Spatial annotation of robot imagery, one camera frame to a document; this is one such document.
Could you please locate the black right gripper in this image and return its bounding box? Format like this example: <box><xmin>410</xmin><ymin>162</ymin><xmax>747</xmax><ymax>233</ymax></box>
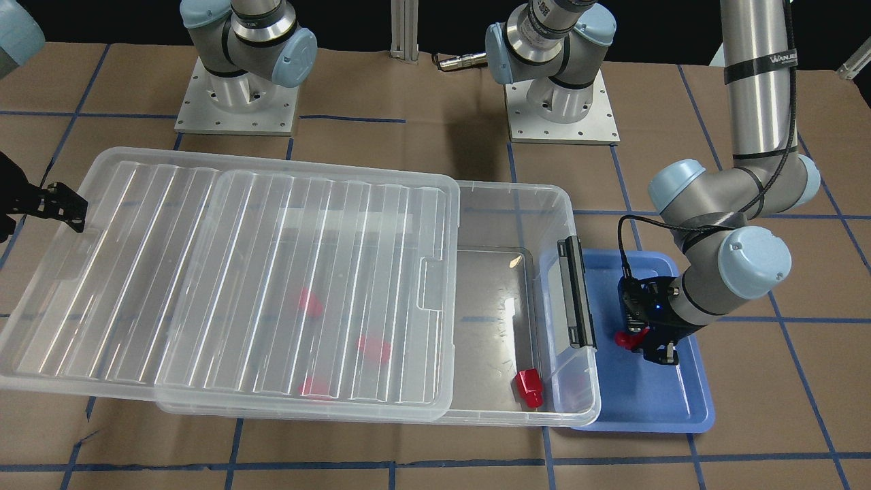
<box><xmin>1</xmin><ymin>152</ymin><xmax>89</xmax><ymax>242</ymax></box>

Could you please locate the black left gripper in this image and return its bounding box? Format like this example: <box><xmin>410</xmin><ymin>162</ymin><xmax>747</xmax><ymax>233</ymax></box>
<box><xmin>618</xmin><ymin>276</ymin><xmax>702</xmax><ymax>365</ymax></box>

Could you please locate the red block from tray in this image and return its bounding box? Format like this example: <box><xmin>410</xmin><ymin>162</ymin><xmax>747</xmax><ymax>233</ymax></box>
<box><xmin>614</xmin><ymin>327</ymin><xmax>650</xmax><ymax>351</ymax></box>

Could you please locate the clear plastic box lid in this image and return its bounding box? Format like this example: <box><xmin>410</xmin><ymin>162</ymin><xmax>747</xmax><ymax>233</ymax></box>
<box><xmin>2</xmin><ymin>148</ymin><xmax>460</xmax><ymax>421</ymax></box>

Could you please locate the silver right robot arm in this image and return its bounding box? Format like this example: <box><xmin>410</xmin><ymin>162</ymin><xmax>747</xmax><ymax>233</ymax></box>
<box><xmin>1</xmin><ymin>1</ymin><xmax>318</xmax><ymax>242</ymax></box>

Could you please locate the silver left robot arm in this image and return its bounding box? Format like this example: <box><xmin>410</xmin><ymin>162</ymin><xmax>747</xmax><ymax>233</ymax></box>
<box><xmin>484</xmin><ymin>1</ymin><xmax>821</xmax><ymax>365</ymax></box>

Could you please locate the red block in box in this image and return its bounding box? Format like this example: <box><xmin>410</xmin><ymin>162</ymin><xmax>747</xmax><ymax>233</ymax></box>
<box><xmin>514</xmin><ymin>368</ymin><xmax>544</xmax><ymax>409</ymax></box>
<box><xmin>297</xmin><ymin>287</ymin><xmax>324</xmax><ymax>319</ymax></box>
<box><xmin>357</xmin><ymin>336</ymin><xmax>392</xmax><ymax>365</ymax></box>
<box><xmin>297</xmin><ymin>376</ymin><xmax>333</xmax><ymax>400</ymax></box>

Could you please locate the clear plastic storage box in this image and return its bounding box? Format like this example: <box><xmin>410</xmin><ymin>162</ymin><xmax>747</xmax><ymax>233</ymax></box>
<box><xmin>155</xmin><ymin>170</ymin><xmax>600</xmax><ymax>426</ymax></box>

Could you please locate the blue plastic tray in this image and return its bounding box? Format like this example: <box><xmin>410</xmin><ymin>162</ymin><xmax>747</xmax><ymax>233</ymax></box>
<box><xmin>580</xmin><ymin>249</ymin><xmax>715</xmax><ymax>434</ymax></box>

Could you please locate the black box latch handle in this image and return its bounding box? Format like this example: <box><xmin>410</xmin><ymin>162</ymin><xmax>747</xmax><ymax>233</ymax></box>
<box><xmin>557</xmin><ymin>235</ymin><xmax>597</xmax><ymax>348</ymax></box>

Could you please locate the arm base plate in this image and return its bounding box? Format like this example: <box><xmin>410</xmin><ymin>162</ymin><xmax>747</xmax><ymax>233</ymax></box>
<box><xmin>504</xmin><ymin>72</ymin><xmax>621</xmax><ymax>146</ymax></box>
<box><xmin>174</xmin><ymin>59</ymin><xmax>299</xmax><ymax>136</ymax></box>

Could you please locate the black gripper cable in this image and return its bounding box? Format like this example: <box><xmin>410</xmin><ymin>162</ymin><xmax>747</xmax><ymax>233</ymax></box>
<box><xmin>617</xmin><ymin>0</ymin><xmax>800</xmax><ymax>280</ymax></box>

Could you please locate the silver cable connector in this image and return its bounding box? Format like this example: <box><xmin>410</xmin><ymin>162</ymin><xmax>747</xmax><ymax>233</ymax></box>
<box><xmin>431</xmin><ymin>52</ymin><xmax>487</xmax><ymax>74</ymax></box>

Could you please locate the aluminium frame post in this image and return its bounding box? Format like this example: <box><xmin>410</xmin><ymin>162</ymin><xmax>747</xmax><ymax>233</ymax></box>
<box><xmin>389</xmin><ymin>0</ymin><xmax>419</xmax><ymax>65</ymax></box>

